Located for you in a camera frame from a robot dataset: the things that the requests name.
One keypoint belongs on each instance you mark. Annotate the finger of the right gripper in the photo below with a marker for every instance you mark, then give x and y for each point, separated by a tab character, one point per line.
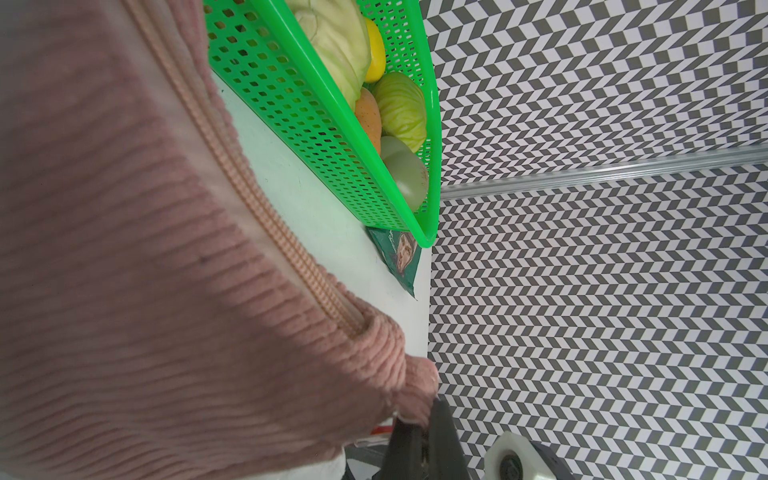
434	452

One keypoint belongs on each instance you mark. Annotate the pink corduroy pouch bag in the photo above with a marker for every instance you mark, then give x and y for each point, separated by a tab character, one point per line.
158	318

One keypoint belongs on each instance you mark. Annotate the green chips bag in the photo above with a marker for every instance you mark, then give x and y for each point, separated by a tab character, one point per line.
400	253

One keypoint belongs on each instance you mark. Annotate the green apple toy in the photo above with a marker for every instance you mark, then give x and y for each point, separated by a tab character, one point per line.
407	170

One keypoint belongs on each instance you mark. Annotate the green cabbage toy back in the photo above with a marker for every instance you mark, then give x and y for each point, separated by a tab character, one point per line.
402	109

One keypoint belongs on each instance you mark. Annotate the green cabbage toy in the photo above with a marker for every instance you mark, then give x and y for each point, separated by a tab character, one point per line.
402	109
337	31

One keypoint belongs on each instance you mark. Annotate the brown potato toy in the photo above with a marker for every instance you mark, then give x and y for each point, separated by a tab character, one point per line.
368	115

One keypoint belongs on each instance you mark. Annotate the yellow lemon toy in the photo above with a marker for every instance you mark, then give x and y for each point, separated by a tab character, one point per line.
378	62

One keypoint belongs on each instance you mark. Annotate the green cabbage toy front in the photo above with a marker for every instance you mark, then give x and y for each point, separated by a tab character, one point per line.
337	31

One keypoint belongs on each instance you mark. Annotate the green plastic basket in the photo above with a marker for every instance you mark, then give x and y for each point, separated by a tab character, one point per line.
257	48

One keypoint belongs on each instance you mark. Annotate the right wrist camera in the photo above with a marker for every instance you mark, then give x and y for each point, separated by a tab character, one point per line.
515	457

